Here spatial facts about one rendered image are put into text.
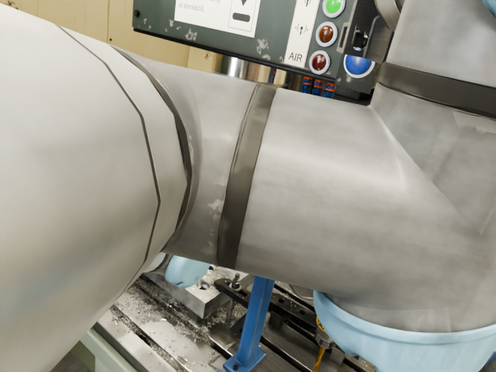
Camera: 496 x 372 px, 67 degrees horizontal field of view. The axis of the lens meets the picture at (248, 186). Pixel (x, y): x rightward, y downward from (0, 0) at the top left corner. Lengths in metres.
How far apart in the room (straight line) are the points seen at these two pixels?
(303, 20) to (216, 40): 0.14
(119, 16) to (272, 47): 1.33
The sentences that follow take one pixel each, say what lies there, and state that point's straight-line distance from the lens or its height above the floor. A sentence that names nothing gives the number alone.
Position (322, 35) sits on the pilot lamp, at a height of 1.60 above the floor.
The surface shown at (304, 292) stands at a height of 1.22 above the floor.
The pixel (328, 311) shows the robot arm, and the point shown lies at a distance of 0.16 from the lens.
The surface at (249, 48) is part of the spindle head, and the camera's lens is 0.54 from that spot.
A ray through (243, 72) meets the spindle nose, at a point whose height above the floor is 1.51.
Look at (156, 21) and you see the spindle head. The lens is 0.68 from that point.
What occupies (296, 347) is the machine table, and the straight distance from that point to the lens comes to 1.00.
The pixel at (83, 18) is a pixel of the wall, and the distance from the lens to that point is 1.71.
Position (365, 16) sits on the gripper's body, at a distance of 0.30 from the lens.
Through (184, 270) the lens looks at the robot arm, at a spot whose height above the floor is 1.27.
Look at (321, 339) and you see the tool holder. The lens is 0.67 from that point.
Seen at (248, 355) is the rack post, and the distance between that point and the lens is 0.89.
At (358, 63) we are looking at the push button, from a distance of 0.46.
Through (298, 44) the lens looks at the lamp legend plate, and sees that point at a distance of 0.50.
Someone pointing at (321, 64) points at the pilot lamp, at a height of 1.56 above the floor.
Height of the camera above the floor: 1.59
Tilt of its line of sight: 23 degrees down
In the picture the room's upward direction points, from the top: 11 degrees clockwise
